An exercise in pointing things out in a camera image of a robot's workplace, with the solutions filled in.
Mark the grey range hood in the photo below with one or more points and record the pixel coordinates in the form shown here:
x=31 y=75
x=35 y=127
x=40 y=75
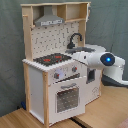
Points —
x=48 y=18

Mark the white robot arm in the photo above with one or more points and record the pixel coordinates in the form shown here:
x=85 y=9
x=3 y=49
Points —
x=112 y=66

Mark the black toy stovetop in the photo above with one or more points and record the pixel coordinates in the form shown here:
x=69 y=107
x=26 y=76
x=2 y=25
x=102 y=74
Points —
x=52 y=59

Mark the white oven door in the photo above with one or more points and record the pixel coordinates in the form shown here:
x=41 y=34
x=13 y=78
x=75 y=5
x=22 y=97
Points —
x=66 y=99

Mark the grey toy sink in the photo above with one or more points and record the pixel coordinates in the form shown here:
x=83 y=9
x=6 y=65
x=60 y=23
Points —
x=79 y=49

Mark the grey ice dispenser panel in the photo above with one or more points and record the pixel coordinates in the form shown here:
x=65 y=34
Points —
x=90 y=75

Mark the wooden toy kitchen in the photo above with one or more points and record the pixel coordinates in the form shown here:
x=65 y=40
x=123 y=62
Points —
x=46 y=40

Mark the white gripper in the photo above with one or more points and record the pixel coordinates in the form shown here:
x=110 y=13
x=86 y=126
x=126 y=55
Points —
x=81 y=57

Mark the right red stove knob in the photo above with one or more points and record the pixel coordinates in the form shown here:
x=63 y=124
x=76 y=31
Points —
x=74 y=69

